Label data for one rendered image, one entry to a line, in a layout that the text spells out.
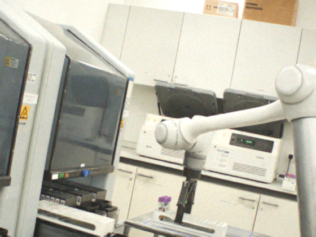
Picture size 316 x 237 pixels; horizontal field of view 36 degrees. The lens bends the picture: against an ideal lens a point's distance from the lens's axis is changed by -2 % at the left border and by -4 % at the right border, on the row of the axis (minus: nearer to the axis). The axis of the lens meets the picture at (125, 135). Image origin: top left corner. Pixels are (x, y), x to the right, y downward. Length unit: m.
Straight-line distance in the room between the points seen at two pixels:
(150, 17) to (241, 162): 1.54
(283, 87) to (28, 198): 0.91
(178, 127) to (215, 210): 2.20
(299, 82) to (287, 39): 2.78
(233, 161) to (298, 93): 2.48
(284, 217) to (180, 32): 1.80
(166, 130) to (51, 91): 0.45
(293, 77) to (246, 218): 2.53
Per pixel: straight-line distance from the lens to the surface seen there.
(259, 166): 3.96
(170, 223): 2.07
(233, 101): 4.25
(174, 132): 1.86
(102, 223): 1.75
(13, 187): 1.65
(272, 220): 3.98
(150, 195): 4.15
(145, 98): 4.82
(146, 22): 4.57
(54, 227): 1.82
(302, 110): 1.58
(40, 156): 1.75
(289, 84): 1.56
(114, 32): 4.66
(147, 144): 4.14
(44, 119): 1.73
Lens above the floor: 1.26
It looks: 3 degrees down
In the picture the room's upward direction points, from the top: 11 degrees clockwise
